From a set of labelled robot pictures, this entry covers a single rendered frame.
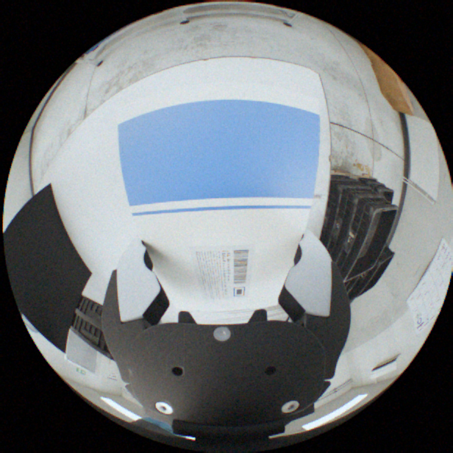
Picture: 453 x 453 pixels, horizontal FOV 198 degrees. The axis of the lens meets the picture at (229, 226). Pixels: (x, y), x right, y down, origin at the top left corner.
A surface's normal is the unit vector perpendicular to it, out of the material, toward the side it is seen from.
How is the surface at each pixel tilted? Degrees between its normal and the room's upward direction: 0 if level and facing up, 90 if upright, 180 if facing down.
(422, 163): 90
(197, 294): 0
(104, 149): 0
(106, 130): 0
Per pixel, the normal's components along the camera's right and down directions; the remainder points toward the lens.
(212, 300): 0.04, 0.53
